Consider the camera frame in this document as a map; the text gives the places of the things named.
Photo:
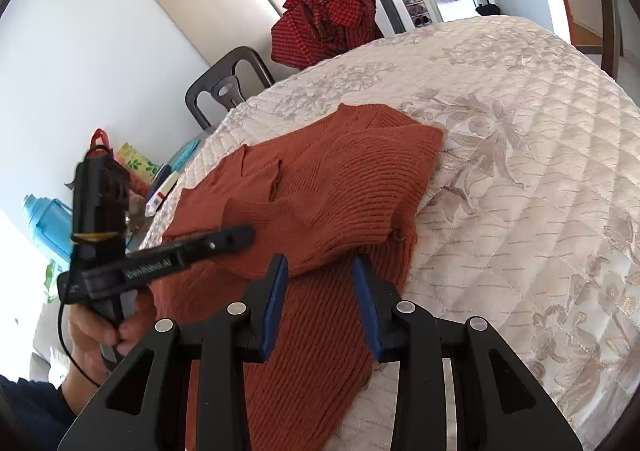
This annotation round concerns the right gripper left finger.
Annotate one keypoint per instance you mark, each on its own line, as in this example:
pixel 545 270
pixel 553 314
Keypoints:
pixel 187 375

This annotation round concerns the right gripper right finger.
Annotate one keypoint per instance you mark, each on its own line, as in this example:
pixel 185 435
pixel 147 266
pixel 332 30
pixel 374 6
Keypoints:
pixel 499 403

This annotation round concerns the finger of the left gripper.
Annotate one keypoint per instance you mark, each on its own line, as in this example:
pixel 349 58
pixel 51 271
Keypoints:
pixel 215 243

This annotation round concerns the rust orange knit sweater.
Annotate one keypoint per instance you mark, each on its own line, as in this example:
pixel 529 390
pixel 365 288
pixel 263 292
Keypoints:
pixel 351 182

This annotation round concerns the person's left hand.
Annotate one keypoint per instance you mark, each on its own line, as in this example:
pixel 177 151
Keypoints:
pixel 89 332

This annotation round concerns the blue plastic water jug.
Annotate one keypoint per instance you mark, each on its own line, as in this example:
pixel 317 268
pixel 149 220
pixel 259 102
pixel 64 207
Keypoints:
pixel 49 223

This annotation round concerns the dark blue flat case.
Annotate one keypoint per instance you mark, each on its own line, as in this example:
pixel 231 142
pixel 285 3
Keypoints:
pixel 162 174

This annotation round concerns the teal lace table mat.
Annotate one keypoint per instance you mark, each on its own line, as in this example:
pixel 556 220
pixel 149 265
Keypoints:
pixel 183 155

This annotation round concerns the green leaf print bag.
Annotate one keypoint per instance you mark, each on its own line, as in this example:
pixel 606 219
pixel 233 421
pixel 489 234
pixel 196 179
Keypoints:
pixel 136 163

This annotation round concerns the red gift bag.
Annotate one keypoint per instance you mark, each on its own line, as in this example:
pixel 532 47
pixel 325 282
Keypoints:
pixel 99 145

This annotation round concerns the cream quilted floral tablecloth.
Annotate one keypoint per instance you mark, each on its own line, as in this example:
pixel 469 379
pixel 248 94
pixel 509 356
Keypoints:
pixel 532 217

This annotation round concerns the dark chair behind table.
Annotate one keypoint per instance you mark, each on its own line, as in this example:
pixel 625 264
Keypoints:
pixel 222 84

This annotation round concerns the red black checked garment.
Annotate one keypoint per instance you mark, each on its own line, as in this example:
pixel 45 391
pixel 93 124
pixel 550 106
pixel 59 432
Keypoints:
pixel 310 31

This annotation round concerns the brown wooden chair right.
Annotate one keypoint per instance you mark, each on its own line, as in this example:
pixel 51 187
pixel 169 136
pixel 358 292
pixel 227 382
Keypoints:
pixel 612 38

